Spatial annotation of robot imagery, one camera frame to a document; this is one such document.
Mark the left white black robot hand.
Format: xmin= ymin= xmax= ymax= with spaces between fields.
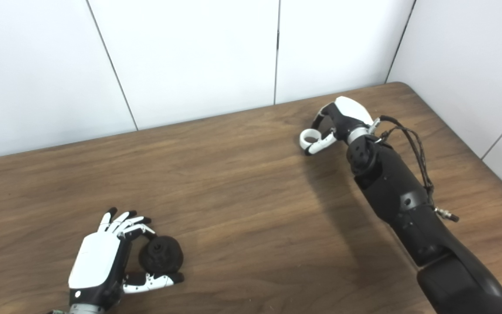
xmin=68 ymin=207 xmax=185 ymax=307

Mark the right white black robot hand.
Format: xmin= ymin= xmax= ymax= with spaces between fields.
xmin=299 ymin=96 xmax=375 ymax=157

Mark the white plastic ring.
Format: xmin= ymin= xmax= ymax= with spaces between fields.
xmin=299 ymin=129 xmax=322 ymax=149

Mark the round black plastic part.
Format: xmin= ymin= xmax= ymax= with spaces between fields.
xmin=139 ymin=236 xmax=184 ymax=274

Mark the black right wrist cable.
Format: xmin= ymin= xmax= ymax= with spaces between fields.
xmin=368 ymin=115 xmax=460 ymax=223

